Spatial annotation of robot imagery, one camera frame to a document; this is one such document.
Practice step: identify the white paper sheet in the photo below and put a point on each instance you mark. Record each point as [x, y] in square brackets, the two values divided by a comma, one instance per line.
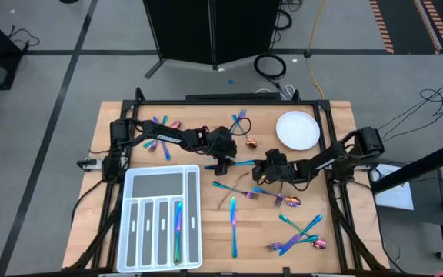
[394, 196]

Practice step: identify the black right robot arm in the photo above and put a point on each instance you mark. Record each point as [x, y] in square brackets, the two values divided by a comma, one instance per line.
[344, 152]

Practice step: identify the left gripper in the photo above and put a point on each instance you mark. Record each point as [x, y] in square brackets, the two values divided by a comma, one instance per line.
[221, 142]

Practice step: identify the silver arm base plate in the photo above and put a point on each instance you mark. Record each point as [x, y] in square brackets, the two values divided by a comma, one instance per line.
[90, 163]

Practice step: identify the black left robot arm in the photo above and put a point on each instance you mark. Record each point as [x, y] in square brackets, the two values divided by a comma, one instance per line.
[167, 137]

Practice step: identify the black folding screen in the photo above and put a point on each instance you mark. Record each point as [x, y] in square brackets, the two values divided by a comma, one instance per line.
[183, 31]

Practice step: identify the white round plate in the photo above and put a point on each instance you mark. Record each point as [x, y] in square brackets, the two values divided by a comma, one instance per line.
[300, 131]

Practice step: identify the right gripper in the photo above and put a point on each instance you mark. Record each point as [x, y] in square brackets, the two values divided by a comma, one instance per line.
[279, 169]

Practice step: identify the white plastic cutlery tray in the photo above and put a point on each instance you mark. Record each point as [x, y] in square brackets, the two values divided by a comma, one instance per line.
[152, 200]

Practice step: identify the red round object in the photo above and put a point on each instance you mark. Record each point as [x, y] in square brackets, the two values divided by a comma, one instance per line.
[442, 274]

